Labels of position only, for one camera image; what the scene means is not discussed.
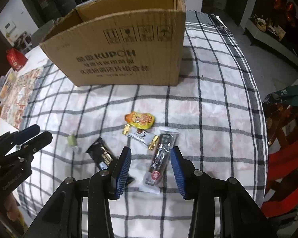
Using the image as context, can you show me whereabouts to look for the white low tv cabinet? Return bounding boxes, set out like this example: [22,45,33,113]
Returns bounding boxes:
[245,19,298,66]

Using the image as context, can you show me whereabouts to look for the pale green candy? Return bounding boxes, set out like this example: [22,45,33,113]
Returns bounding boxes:
[67,134,78,148]

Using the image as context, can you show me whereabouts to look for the person left hand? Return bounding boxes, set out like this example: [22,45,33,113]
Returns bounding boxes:
[0,193,20,222]

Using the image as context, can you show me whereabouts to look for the red wooden chair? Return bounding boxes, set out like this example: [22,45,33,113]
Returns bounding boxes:
[262,84,298,218]

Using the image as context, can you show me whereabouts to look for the patterned table mat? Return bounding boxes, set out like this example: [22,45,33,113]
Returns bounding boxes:
[0,67,43,129]

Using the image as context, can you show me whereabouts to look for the round snack tray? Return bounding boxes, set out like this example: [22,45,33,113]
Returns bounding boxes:
[0,69,16,102]

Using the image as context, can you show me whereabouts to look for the black cheese cracker packet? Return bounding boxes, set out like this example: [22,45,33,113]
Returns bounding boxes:
[85,137,135,186]

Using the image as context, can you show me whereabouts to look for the red balloons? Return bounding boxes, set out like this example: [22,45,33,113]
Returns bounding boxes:
[273,0,296,24]

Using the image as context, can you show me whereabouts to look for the grey dining chair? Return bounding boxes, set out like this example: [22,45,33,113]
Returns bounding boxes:
[32,19,55,48]

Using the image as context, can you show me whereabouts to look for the brown cardboard box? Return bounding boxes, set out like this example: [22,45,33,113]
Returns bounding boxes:
[40,0,186,86]

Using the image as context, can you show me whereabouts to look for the red gift bag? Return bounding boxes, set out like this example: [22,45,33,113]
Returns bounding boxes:
[6,48,28,71]

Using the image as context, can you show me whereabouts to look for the yellow orange jelly pouch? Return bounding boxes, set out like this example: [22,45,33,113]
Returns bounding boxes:
[124,111,155,130]

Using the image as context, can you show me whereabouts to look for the black white long snack bar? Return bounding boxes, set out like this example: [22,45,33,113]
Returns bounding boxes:
[139,127,179,194]

